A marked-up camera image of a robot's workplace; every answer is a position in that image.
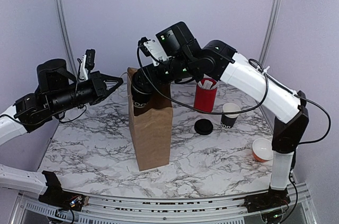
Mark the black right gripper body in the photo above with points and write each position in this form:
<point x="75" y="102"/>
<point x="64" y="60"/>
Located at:
<point x="179" y="68"/>

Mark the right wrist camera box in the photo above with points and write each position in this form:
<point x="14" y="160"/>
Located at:
<point x="174" y="38"/>

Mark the aluminium frame post left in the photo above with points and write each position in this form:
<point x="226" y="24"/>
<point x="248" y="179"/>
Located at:
<point x="63" y="26"/>

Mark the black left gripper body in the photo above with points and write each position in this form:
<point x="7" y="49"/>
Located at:
<point x="97" y="90"/>

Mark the black plastic cup lid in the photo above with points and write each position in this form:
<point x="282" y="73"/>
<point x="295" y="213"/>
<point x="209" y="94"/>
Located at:
<point x="141" y="84"/>

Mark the brown paper bag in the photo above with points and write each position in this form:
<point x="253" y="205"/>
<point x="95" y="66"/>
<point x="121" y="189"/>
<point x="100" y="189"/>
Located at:
<point x="150" y="128"/>

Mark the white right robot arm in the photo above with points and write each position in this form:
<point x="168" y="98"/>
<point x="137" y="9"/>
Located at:
<point x="223" y="63"/>

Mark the black plastic cup lids stack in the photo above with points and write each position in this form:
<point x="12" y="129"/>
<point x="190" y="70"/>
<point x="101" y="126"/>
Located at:
<point x="203" y="127"/>

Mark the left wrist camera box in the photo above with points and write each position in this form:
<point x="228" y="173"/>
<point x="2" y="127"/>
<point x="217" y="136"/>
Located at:
<point x="87" y="63"/>

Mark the aluminium frame post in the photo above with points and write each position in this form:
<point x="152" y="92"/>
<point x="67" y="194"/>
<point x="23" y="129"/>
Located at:
<point x="63" y="26"/>
<point x="273" y="19"/>

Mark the black stacked paper cup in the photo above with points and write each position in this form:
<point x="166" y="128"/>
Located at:
<point x="228" y="120"/>

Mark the red cylindrical canister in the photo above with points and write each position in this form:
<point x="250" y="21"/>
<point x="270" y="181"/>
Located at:
<point x="204" y="99"/>

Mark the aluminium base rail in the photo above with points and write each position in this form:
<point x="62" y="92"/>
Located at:
<point x="169" y="210"/>

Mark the aluminium frame post right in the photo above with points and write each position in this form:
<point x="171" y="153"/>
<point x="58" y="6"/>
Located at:
<point x="273" y="19"/>

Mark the black paper coffee cup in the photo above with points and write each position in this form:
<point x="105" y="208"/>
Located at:
<point x="140" y="101"/>

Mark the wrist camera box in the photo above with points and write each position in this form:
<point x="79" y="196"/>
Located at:
<point x="87" y="63"/>
<point x="174" y="38"/>

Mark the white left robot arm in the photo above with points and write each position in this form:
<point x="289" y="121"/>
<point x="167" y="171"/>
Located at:
<point x="58" y="91"/>

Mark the orange white bowl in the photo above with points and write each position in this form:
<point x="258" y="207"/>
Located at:
<point x="262" y="150"/>

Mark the white sugar stick packets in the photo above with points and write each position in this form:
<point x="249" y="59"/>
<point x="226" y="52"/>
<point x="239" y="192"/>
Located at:
<point x="207" y="84"/>

